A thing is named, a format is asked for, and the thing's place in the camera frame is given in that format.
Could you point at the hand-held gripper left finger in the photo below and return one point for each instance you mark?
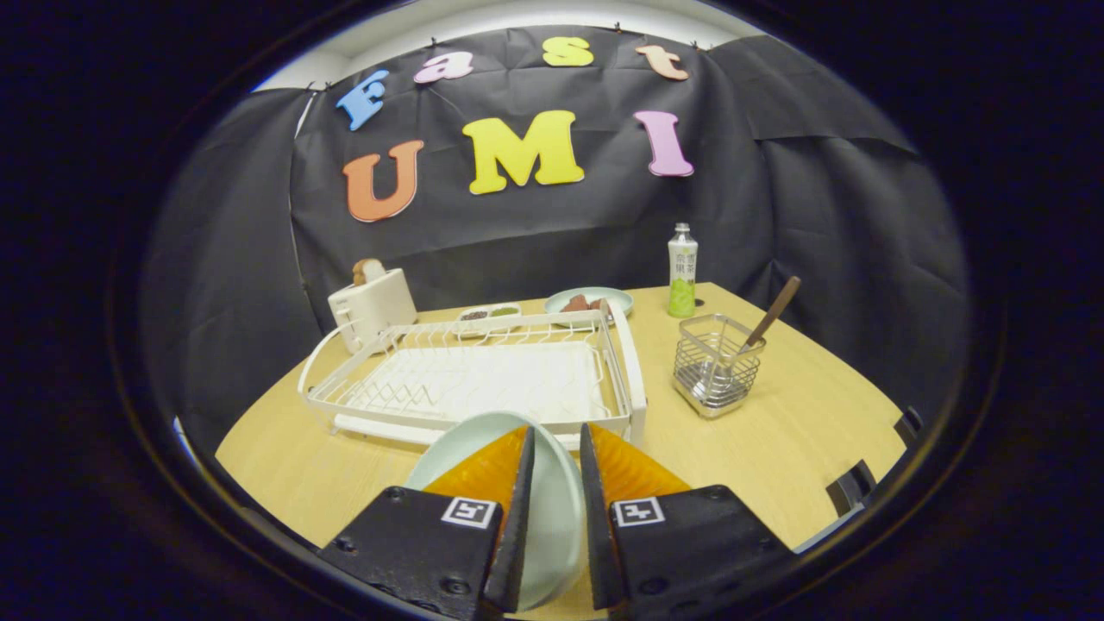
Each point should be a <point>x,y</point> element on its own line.
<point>517,535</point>

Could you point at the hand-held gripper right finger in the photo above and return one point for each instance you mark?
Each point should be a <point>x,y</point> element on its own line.
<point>597,535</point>

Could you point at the white divided sauce dish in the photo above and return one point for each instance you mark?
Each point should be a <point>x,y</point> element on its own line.
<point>489,313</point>

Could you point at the pale green plate with food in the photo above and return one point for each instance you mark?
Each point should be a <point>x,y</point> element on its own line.
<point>621,300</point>

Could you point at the brown food pieces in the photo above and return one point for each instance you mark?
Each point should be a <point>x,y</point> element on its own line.
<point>578,304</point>

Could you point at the black table clamp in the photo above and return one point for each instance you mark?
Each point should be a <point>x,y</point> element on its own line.
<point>849,487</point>
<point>908,424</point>

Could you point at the white toaster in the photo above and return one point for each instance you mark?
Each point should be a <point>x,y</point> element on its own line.
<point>375,306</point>

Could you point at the green drink bottle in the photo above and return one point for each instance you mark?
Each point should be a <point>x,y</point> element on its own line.
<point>682,276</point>

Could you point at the bread slice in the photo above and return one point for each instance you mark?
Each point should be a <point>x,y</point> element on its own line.
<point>368,271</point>

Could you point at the black backdrop cloth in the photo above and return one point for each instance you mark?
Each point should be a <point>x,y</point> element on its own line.
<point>819,259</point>

